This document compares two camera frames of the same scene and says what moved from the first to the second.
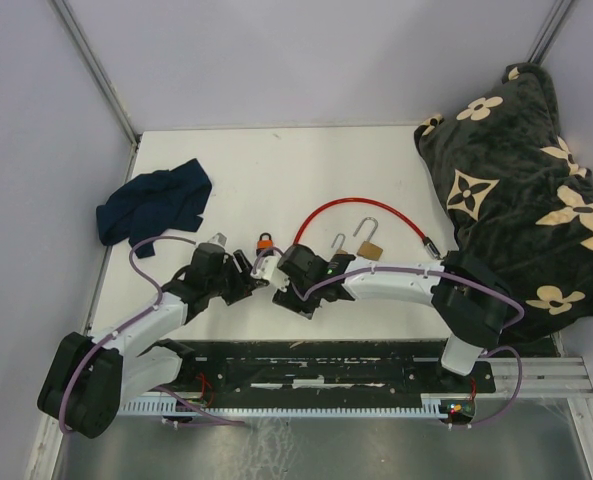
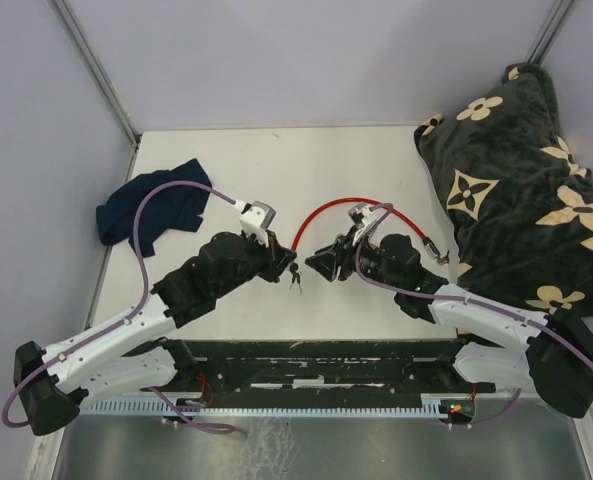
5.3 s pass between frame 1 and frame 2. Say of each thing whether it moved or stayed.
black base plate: stayed
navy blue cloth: stayed
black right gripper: moved
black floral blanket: stayed
